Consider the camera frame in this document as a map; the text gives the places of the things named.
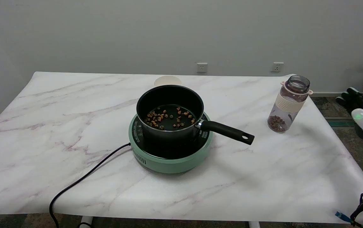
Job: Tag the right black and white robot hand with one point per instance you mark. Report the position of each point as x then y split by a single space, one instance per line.
362 98

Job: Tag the clear bottle with beige band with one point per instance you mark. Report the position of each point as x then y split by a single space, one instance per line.
290 103

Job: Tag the floor vent grille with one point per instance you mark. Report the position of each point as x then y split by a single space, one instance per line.
340 122

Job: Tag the white table leg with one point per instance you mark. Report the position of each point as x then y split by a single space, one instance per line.
254 224
86 221

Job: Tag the round beige lid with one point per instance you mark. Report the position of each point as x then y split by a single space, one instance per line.
167 81

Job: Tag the brown food pieces in pan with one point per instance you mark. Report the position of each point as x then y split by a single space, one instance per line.
160 117

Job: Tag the green round induction cooker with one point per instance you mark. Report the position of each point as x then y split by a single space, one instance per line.
168 161

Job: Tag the white wall socket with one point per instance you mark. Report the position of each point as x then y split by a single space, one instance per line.
277 66
202 67

